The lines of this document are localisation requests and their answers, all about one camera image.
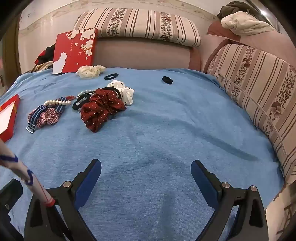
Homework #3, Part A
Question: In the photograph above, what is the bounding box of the black and red garment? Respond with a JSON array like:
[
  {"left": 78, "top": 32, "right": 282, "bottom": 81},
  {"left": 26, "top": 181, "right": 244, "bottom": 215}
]
[{"left": 34, "top": 44, "right": 56, "bottom": 66}]

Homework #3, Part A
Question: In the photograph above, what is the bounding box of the white polka-dot scrunchie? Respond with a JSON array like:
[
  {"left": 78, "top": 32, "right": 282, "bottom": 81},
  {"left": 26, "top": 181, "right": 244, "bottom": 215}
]
[{"left": 107, "top": 80, "right": 135, "bottom": 106}]

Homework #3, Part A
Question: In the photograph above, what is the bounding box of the dark green cloth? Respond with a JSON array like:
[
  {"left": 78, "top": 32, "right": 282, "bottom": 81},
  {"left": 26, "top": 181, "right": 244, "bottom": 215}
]
[{"left": 217, "top": 1, "right": 250, "bottom": 17}]

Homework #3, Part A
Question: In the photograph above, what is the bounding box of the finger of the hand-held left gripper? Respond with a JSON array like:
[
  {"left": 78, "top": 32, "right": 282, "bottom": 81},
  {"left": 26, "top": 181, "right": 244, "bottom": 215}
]
[{"left": 0, "top": 179, "right": 23, "bottom": 233}]

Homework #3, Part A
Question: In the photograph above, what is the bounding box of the striped floral cushion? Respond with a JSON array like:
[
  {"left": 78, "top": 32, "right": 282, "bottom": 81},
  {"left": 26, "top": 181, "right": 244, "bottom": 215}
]
[
  {"left": 73, "top": 8, "right": 201, "bottom": 47},
  {"left": 206, "top": 44, "right": 296, "bottom": 186}
]

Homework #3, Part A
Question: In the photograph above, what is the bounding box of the black ruffled scrunchie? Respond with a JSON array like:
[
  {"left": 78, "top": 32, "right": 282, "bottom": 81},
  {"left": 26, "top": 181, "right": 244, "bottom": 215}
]
[{"left": 72, "top": 95, "right": 93, "bottom": 111}]

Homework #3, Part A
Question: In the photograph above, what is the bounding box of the red plaid scrunchie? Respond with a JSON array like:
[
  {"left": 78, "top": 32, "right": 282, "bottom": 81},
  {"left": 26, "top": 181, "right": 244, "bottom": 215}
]
[{"left": 36, "top": 107, "right": 60, "bottom": 128}]

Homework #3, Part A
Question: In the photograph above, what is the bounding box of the person's left forearm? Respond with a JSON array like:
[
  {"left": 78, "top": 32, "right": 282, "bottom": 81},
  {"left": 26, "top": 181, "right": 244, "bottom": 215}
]
[{"left": 0, "top": 138, "right": 56, "bottom": 207}]

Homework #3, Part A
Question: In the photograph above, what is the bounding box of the striped watch strap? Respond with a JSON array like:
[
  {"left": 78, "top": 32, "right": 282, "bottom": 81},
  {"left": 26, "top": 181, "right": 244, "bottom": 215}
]
[{"left": 26, "top": 95, "right": 75, "bottom": 134}]

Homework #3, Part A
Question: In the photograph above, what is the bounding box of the beige striped cloth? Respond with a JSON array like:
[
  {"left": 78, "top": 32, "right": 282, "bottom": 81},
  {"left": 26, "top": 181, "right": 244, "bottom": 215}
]
[{"left": 31, "top": 61, "right": 55, "bottom": 73}]

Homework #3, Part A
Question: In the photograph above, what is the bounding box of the red gift box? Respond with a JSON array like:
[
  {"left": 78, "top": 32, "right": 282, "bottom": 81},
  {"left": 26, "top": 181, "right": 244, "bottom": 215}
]
[{"left": 0, "top": 94, "right": 21, "bottom": 143}]

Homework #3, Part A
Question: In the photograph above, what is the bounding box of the dark red dotted scrunchie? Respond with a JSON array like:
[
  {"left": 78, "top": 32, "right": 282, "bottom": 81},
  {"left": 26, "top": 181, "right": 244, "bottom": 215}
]
[{"left": 81, "top": 88, "right": 127, "bottom": 133}]

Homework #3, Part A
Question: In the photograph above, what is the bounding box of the blue blanket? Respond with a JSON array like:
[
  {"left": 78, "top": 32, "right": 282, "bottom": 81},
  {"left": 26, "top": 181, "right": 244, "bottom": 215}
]
[{"left": 0, "top": 67, "right": 286, "bottom": 241}]

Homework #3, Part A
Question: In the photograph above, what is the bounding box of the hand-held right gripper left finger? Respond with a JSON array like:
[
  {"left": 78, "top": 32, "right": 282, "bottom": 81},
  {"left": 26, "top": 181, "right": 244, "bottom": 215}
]
[{"left": 24, "top": 159, "right": 102, "bottom": 241}]

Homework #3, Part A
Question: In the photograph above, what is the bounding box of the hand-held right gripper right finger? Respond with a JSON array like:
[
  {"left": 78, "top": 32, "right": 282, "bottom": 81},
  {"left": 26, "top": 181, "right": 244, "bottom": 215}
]
[{"left": 191, "top": 160, "right": 270, "bottom": 241}]

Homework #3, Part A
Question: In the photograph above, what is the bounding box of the cream scrunchie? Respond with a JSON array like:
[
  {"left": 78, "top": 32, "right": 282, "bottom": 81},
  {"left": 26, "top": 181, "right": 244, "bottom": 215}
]
[{"left": 76, "top": 65, "right": 107, "bottom": 80}]

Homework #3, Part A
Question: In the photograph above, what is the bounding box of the white cloth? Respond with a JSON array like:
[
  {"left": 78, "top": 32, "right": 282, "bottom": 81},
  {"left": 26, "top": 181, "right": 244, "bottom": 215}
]
[{"left": 221, "top": 10, "right": 276, "bottom": 37}]

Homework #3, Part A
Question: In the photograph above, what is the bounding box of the pearl bracelet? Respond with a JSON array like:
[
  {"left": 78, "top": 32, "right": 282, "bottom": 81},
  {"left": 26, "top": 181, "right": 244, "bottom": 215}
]
[{"left": 44, "top": 96, "right": 70, "bottom": 107}]

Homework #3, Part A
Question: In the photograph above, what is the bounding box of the pink sofa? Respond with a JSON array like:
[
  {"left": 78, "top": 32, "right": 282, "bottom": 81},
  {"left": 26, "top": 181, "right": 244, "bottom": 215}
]
[{"left": 69, "top": 14, "right": 296, "bottom": 130}]

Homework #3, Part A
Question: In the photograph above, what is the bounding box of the red box lid with cat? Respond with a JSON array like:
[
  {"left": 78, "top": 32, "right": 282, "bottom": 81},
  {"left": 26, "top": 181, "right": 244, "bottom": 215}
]
[{"left": 52, "top": 28, "right": 99, "bottom": 75}]

